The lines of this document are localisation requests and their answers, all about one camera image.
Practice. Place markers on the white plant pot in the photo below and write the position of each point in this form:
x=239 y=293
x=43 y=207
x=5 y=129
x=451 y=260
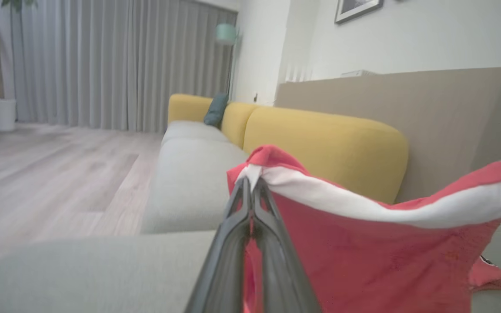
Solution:
x=3 y=115

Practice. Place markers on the grey pleated curtain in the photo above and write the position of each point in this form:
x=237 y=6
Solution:
x=102 y=65

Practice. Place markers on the long yellow sofa backrest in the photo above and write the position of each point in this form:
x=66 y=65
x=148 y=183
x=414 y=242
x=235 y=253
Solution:
x=328 y=148

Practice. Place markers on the yellow sofa armrest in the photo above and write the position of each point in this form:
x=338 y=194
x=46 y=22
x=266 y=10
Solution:
x=187 y=106

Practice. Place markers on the red garment with white trim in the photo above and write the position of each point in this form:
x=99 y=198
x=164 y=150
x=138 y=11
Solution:
x=363 y=261

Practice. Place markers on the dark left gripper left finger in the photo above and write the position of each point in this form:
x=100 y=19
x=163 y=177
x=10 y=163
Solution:
x=228 y=261

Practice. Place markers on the short yellow sofa backrest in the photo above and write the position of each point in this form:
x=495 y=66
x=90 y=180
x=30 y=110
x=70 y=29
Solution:
x=237 y=121

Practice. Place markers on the framed wall picture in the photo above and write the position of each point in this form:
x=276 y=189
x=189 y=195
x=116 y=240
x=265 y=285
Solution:
x=357 y=6

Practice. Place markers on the floor lamp with teal shade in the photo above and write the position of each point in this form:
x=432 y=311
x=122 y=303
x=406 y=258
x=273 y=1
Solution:
x=225 y=34

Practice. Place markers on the dark teal throw pillow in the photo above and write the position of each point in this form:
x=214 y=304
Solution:
x=215 y=111

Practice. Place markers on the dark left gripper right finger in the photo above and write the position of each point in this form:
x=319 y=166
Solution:
x=281 y=269

